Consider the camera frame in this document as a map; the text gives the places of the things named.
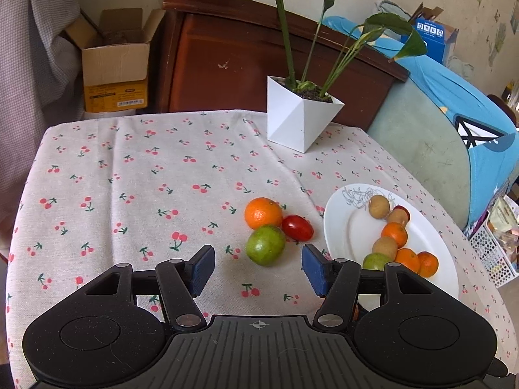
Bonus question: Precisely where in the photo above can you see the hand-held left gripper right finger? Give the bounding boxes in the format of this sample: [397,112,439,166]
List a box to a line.
[301,244,434,328]

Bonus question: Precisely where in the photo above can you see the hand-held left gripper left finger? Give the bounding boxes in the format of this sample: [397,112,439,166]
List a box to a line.
[83,245,216,329]

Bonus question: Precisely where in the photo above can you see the red cherry tomato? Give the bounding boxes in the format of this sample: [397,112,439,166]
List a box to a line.
[388,206,411,228]
[281,215,314,242]

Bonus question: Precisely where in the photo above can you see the green round fruit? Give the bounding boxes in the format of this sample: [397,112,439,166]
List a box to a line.
[362,253,391,271]
[246,226,286,267]

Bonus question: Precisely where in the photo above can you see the white plate with line drawing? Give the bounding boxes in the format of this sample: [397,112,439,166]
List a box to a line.
[323,183,460,312]

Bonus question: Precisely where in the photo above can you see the brown kiwi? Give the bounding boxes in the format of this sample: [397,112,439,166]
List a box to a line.
[368,195,391,218]
[372,237,398,261]

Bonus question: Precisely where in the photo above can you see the cherry print tablecloth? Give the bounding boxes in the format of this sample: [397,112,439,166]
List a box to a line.
[5,109,512,389]

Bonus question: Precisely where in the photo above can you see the white faceted plant pot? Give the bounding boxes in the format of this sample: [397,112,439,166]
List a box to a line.
[267,75,345,154]

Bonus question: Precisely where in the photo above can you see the white perforated basket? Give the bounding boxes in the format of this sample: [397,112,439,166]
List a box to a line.
[470,223,519,288]

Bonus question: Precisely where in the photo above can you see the colourful packet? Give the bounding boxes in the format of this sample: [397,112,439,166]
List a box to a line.
[487,195,519,248]

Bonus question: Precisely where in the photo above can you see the dark wooden cabinet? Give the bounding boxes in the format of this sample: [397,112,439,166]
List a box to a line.
[156,0,410,132]

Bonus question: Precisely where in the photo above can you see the open cardboard box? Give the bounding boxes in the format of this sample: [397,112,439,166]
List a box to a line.
[65,7,166,114]

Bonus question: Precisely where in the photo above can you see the blue blanket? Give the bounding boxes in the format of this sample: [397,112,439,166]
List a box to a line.
[322,16,519,231]

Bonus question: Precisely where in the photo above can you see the blue cardboard box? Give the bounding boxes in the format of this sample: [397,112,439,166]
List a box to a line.
[414,6,459,65]

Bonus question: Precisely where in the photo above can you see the green leafy plant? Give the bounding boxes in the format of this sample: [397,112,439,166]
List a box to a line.
[158,0,428,100]

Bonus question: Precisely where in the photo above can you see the lilac checked curtain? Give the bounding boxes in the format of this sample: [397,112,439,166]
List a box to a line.
[0,0,86,252]

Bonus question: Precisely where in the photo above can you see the pale green cloth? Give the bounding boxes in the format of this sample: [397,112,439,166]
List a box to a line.
[373,0,421,25]

